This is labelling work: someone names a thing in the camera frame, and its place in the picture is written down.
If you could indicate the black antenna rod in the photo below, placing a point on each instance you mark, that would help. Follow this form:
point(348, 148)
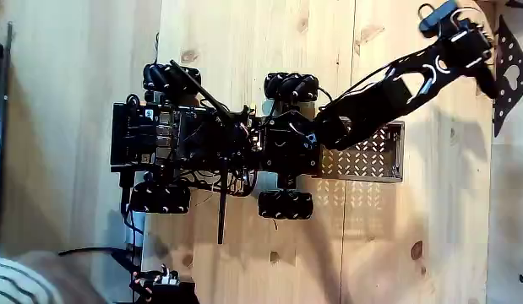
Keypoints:
point(197, 88)
point(222, 211)

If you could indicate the black flat panel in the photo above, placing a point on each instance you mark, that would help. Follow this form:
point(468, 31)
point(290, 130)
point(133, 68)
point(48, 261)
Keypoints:
point(1, 148)

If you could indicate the black mecanum wheel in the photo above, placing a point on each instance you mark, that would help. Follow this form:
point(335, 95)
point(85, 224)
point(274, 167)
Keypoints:
point(170, 78)
point(159, 198)
point(290, 86)
point(285, 204)

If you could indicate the plain black sock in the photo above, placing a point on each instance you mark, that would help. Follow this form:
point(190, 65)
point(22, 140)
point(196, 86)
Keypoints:
point(486, 82)

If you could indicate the grey perforated plastic basket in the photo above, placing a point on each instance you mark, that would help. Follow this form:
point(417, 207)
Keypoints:
point(371, 162)

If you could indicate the black fabric piece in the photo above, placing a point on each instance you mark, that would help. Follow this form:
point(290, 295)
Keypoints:
point(521, 3)

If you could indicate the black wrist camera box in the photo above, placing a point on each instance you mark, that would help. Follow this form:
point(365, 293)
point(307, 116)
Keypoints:
point(436, 17)

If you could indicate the black white-dotted heart sock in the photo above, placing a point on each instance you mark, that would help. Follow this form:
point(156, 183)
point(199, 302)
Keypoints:
point(503, 103)

